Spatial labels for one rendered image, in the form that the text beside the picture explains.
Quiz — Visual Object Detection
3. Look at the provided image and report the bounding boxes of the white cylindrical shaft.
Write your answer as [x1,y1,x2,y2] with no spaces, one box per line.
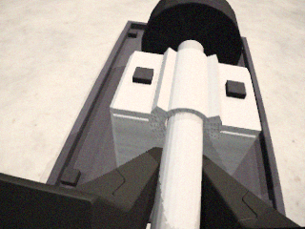
[150,112,203,229]

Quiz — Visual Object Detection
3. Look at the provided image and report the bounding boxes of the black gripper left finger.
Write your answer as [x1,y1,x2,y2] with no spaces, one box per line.
[0,146,163,229]

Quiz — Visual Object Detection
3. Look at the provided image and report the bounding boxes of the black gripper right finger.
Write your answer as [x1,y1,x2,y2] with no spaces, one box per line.
[199,156,305,229]

